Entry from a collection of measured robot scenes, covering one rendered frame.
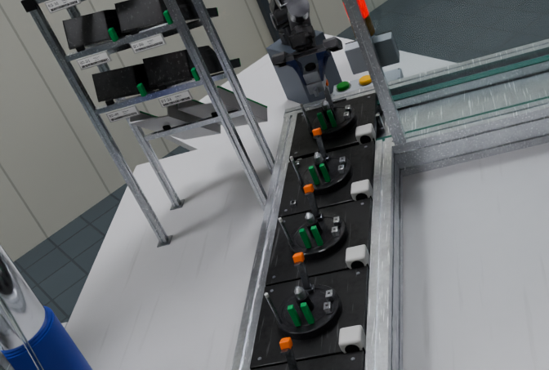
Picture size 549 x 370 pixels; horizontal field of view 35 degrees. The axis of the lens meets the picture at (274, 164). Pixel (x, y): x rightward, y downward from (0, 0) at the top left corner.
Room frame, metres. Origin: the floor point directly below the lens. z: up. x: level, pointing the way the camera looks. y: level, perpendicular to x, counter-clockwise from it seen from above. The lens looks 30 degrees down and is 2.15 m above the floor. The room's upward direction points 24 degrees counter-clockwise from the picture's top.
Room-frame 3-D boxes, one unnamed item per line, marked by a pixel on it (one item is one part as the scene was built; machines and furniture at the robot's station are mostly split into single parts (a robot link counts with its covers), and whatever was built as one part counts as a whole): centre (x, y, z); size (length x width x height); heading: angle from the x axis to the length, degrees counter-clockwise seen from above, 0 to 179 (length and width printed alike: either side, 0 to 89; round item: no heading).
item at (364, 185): (1.88, -0.11, 1.01); 0.24 x 0.24 x 0.13; 70
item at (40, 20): (2.13, 0.19, 1.26); 0.36 x 0.21 x 0.80; 70
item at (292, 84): (2.57, -0.22, 0.96); 0.14 x 0.14 x 0.20; 24
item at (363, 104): (2.12, -0.19, 0.96); 0.24 x 0.24 x 0.02; 70
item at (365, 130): (2.00, -0.25, 0.97); 0.05 x 0.05 x 0.04; 70
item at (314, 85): (2.11, -0.19, 1.13); 0.08 x 0.04 x 0.07; 160
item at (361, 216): (1.65, -0.02, 1.01); 0.24 x 0.24 x 0.13; 70
